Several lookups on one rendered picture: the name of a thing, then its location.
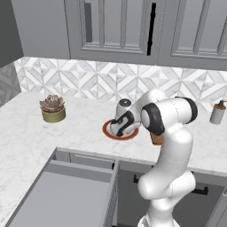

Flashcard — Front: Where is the open grey drawer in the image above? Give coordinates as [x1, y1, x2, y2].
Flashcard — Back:
[4, 147, 121, 227]

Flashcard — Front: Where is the grey lower cupboard door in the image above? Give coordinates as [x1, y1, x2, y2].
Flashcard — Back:
[205, 189, 227, 227]

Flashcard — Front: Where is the grey upper cupboard side panel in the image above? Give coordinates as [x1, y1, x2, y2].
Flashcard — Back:
[10, 0, 71, 60]

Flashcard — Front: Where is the dark grey cupboard door handle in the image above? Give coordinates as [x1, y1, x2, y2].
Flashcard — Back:
[84, 2, 93, 43]

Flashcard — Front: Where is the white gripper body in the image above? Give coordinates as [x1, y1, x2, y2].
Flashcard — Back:
[109, 120, 122, 137]

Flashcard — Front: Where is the dark grey dishwasher front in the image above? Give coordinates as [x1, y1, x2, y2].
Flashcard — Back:
[117, 168, 227, 227]

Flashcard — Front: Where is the grey upper cupboard door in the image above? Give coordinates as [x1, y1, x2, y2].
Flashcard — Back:
[64, 0, 160, 65]
[157, 0, 227, 71]

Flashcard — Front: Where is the grey soap dispenser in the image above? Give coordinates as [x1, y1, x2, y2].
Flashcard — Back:
[208, 99, 227, 126]

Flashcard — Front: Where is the red rimmed plate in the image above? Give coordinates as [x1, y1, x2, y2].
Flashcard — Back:
[102, 118, 140, 142]

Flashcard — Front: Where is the brown wooden cutting board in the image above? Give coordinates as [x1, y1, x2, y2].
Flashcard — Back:
[149, 130, 164, 146]

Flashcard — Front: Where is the grey cupboard door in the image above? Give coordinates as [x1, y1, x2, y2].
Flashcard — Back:
[157, 0, 227, 71]
[205, 189, 227, 227]
[64, 0, 160, 65]

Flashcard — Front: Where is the black dishwasher handle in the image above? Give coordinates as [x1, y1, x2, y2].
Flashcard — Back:
[132, 174, 209, 196]

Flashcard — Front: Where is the succulent plant in olive pot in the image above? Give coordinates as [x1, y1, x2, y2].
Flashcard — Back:
[39, 94, 67, 124]

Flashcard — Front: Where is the black cupboard door handle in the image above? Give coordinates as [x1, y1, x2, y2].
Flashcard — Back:
[146, 2, 157, 57]

